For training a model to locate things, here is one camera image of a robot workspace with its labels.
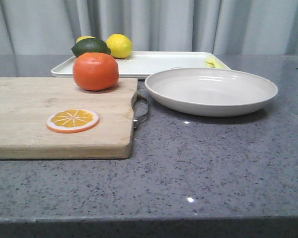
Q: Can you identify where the yellow lemon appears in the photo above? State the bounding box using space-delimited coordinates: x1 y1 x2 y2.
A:
76 36 95 43
106 34 133 59

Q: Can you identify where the white rectangular tray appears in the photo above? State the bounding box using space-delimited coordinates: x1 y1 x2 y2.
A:
50 51 232 80

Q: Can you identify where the orange slice toy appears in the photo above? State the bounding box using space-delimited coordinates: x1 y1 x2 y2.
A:
46 109 100 133

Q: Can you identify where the yellow utensil handle outer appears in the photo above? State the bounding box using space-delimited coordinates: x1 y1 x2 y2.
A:
205 56 216 68

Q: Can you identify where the green lime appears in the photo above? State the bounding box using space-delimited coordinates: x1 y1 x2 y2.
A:
71 38 111 58

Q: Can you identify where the yellow lemon right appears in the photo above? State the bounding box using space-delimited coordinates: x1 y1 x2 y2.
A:
106 34 133 59

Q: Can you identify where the wooden cutting board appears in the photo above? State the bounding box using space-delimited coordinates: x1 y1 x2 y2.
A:
0 77 138 159

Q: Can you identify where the metal cutting board handle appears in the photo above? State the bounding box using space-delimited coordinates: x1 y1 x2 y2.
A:
132 92 149 131

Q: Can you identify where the white round plate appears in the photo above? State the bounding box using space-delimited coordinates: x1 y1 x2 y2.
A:
145 68 278 117

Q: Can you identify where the orange fruit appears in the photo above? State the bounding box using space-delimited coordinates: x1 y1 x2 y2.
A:
73 53 119 91

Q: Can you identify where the grey curtain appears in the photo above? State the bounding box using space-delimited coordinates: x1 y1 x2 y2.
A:
0 0 298 55

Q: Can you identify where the yellow lemon left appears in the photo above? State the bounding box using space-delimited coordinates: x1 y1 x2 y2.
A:
76 36 95 43

